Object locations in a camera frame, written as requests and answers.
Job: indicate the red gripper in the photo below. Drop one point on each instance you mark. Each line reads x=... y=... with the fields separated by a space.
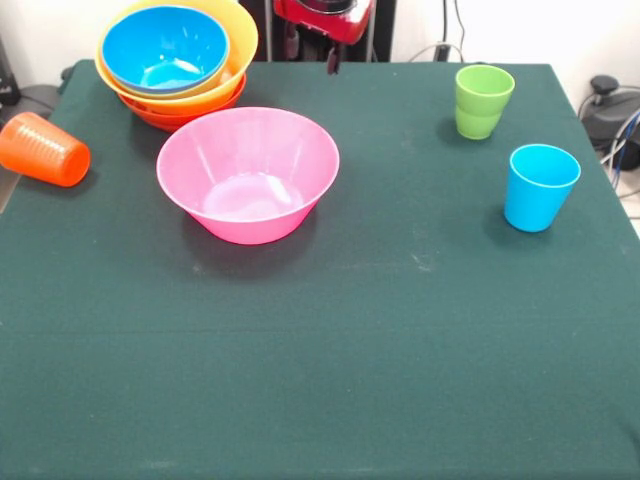
x=345 y=27

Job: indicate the large orange bowl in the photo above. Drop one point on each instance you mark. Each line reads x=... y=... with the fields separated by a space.
x=240 y=50

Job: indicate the light blue bowl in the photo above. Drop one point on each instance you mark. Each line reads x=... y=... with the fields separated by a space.
x=165 y=45

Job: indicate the red-orange bowl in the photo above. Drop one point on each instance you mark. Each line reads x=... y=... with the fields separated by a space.
x=165 y=120

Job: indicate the large pink bowl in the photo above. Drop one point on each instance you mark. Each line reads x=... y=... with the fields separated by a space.
x=250 y=220

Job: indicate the light blue cup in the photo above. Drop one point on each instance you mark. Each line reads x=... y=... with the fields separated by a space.
x=535 y=200

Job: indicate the red-orange cup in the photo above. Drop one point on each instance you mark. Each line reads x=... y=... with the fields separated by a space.
x=42 y=150

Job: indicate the black power plug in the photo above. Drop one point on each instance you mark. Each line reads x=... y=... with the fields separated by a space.
x=442 y=51

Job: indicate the green cup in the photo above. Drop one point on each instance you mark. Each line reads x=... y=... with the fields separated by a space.
x=482 y=115

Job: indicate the black stand base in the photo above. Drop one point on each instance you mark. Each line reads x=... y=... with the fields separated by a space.
x=610 y=110

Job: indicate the dark green tablecloth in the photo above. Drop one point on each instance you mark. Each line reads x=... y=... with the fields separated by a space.
x=320 y=390

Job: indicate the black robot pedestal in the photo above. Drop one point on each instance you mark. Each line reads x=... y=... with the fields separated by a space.
x=385 y=30

